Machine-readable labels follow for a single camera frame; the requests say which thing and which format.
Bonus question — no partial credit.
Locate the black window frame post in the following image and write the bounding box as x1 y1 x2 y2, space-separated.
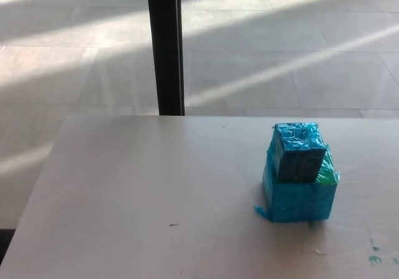
145 0 186 117

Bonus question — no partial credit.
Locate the small blue cube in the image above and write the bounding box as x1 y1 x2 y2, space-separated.
269 122 327 182

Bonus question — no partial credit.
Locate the big blue green wrapped cube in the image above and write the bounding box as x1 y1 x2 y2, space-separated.
253 141 341 222

